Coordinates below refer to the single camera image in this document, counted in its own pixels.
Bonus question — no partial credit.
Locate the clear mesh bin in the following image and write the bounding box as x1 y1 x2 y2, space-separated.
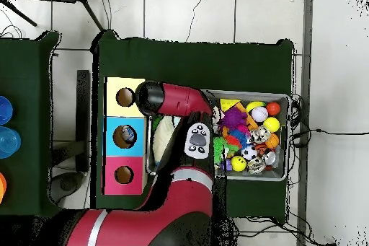
145 88 291 182

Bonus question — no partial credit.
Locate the clear plastic wrapper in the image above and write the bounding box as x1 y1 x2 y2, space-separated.
121 129 137 145

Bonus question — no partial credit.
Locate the red ball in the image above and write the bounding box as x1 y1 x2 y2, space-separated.
265 100 282 115

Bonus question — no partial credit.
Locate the crushed silver can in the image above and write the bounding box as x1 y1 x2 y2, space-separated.
252 126 272 144

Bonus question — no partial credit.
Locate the black floor cable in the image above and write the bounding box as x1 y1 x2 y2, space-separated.
290 126 369 142

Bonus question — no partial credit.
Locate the dark green side-table cloth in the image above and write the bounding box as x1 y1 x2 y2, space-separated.
0 31 66 219

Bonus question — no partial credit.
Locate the dark blue plastic cup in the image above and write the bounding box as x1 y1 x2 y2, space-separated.
0 95 14 126

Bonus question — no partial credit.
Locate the green spiky ball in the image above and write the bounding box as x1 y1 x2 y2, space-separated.
213 137 231 170

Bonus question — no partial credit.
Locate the cream knitted cloth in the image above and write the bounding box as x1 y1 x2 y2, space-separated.
152 115 183 164

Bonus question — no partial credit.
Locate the yellow smiley face ball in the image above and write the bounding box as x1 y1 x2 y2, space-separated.
231 156 248 173

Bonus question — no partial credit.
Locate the dark green table cloth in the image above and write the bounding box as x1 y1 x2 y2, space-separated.
91 29 295 221

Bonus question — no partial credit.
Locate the wooden three-hole sorting box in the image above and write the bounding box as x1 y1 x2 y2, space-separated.
103 76 148 196

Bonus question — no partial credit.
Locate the purple spiky ball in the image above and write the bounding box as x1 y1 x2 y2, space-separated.
218 106 249 132

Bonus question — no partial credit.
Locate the orange plastic cup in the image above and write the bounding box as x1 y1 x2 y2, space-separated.
0 172 7 203

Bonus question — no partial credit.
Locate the light blue plastic cup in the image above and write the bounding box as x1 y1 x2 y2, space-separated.
0 126 22 160

